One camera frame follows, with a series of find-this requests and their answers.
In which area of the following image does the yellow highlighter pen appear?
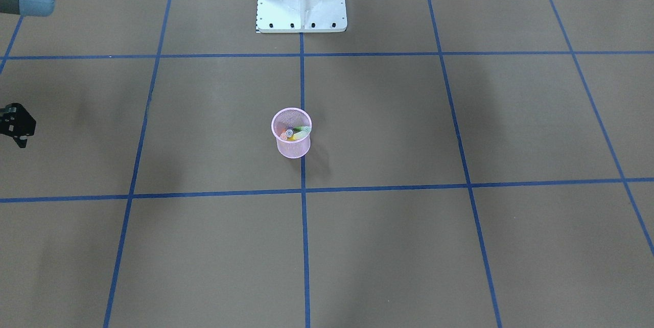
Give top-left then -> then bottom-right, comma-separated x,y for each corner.
287,131 -> 309,142

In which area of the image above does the green highlighter pen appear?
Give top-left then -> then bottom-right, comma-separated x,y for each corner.
292,126 -> 312,134

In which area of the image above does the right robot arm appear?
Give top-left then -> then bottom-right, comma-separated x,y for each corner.
1,0 -> 56,149

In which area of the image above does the pink mesh pen holder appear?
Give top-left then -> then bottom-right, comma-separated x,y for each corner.
270,107 -> 313,159

